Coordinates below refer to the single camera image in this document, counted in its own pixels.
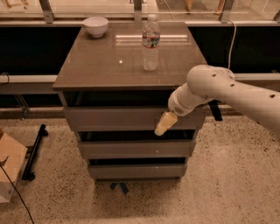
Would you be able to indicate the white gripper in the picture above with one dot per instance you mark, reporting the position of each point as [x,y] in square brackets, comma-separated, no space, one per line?
[176,106]

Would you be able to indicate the grey top drawer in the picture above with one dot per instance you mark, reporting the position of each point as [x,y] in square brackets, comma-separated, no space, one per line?
[113,119]

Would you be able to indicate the grey drawer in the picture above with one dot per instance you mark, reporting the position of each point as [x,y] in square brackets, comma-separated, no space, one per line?
[138,172]
[113,119]
[137,149]

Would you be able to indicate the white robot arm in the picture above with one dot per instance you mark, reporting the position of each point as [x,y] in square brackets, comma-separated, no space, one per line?
[205,83]

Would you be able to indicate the grey middle drawer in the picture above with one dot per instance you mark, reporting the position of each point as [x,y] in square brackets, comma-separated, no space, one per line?
[137,149]

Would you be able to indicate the grey drawer cabinet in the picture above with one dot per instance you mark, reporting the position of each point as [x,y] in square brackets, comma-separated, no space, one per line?
[108,72]

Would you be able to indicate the grey bottom drawer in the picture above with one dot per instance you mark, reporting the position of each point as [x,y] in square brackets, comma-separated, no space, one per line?
[138,172]

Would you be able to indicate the clear plastic water bottle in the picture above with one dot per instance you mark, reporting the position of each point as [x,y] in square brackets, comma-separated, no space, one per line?
[150,42]

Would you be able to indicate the white ceramic bowl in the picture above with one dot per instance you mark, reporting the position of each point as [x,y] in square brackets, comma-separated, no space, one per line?
[96,26]

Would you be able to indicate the black stand bar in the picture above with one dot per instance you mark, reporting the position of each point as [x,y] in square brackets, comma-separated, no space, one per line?
[28,174]

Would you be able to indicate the cardboard box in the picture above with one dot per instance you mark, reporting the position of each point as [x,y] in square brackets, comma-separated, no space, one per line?
[12,155]

